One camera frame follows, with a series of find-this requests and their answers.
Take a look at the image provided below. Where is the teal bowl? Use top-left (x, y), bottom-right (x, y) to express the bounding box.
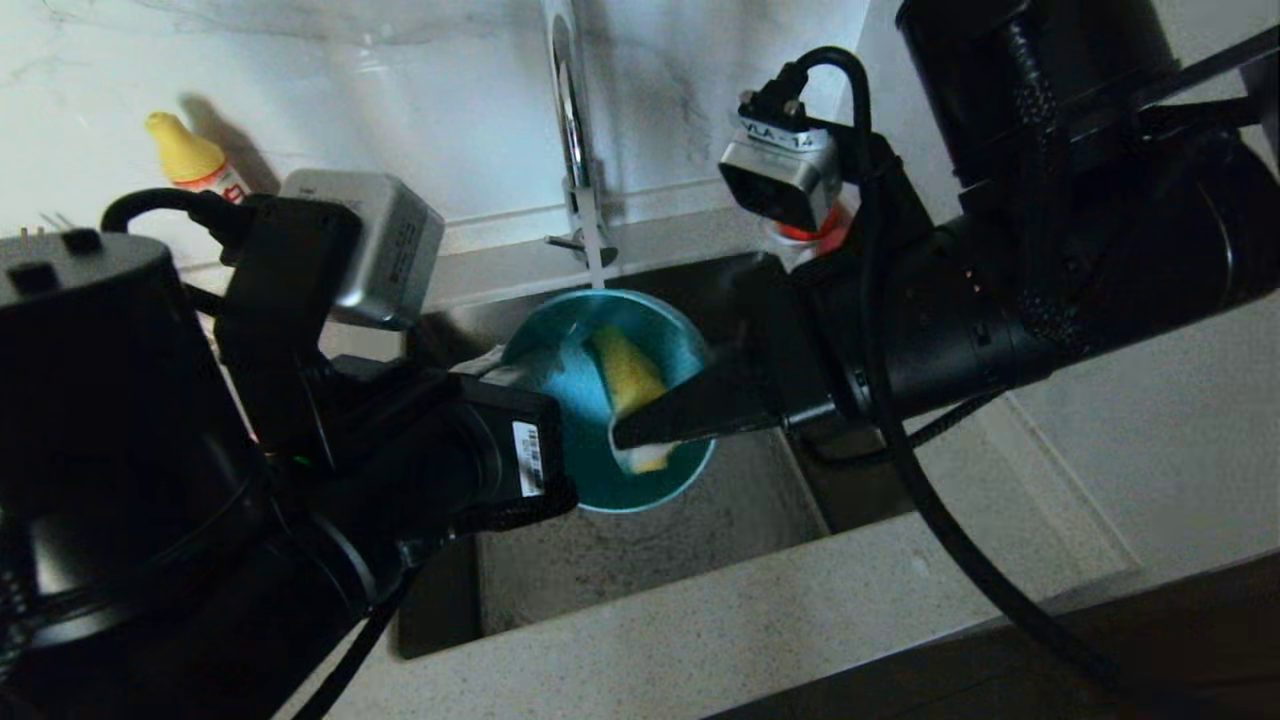
top-left (498, 288), bottom-right (718, 515)

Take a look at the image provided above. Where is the yellow green sponge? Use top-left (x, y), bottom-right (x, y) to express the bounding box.
top-left (588, 325), bottom-right (683, 476)

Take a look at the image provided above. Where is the orange dish soap bottle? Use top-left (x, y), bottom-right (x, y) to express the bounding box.
top-left (145, 112), bottom-right (251, 204)

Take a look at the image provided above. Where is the stainless steel sink basin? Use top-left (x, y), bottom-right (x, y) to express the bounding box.
top-left (395, 250), bottom-right (906, 659)

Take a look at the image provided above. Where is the red tomato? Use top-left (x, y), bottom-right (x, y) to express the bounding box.
top-left (778, 205), bottom-right (853, 246)

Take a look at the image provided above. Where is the running water stream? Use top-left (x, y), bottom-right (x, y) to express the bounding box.
top-left (578, 185), bottom-right (611, 291)

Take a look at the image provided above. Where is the chrome faucet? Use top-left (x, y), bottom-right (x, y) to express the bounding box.
top-left (540, 0), bottom-right (621, 269)

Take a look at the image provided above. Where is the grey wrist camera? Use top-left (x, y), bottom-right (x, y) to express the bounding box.
top-left (718, 88), bottom-right (846, 234)
top-left (278, 168), bottom-right (447, 331)

